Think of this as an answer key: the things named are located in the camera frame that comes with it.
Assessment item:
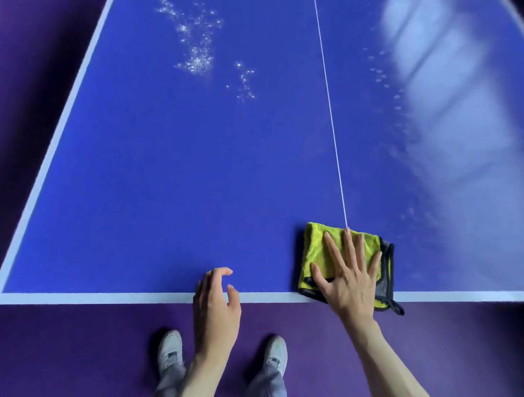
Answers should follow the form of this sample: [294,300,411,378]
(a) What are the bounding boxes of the white left shoe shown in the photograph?
[156,329,186,376]

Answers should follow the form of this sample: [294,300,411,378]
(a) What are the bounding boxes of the person's left forearm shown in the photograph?
[174,353,240,397]

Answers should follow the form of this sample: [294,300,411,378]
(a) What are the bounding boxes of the person's right forearm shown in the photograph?
[342,316,451,397]

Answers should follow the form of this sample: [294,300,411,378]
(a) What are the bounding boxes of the person's left hand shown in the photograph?
[190,265,244,361]

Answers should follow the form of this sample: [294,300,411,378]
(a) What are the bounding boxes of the grey trousers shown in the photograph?
[154,359,293,397]

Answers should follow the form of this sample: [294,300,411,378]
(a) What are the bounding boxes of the yellow and grey microfibre cloth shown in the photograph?
[297,222,409,317]

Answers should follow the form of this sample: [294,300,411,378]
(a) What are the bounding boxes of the person's right hand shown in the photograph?
[308,226,384,327]

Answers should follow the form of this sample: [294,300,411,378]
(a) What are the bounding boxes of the white right shoe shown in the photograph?
[262,334,290,378]

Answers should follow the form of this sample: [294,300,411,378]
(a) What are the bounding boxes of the white shoe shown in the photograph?
[156,329,186,376]
[262,334,290,378]

